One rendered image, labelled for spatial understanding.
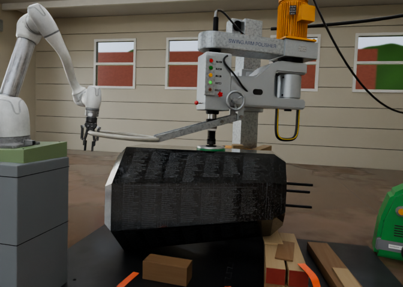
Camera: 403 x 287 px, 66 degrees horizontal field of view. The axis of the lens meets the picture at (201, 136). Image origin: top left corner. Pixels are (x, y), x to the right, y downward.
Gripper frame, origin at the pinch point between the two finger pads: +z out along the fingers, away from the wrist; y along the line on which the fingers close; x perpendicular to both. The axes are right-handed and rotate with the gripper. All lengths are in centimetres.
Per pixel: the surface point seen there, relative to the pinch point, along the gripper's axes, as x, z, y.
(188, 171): -1, 11, 70
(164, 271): -25, 72, 60
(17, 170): -62, 9, -16
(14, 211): -61, 29, -16
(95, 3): 589, -299, -180
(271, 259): -31, 56, 126
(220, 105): 8, -39, 89
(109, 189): 2.0, 29.3, 16.2
